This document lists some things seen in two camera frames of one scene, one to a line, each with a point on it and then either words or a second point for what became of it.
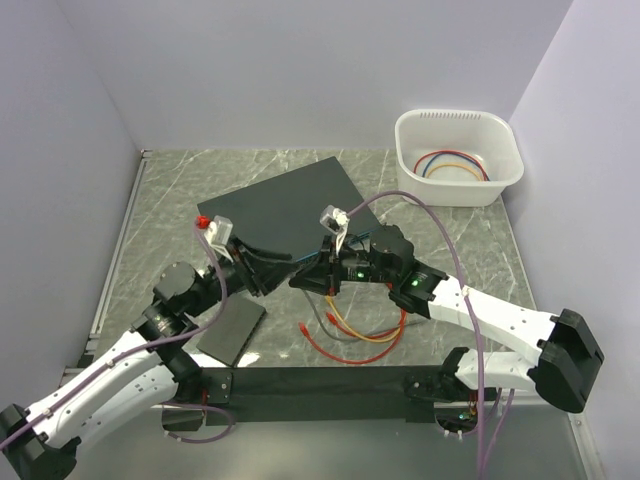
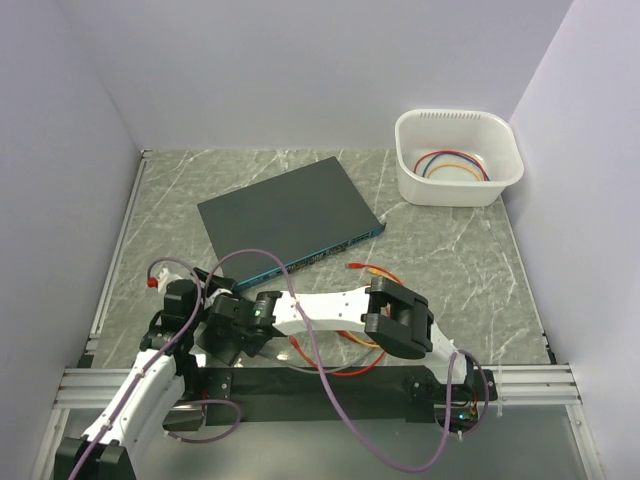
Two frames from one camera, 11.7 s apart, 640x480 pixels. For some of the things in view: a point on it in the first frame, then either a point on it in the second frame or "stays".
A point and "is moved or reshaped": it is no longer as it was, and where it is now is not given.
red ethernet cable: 399,340 is moved or reshaped
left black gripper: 246,258 → 216,281
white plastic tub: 457,158 stays
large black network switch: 284,212 stays
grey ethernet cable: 326,328 is moved or reshaped
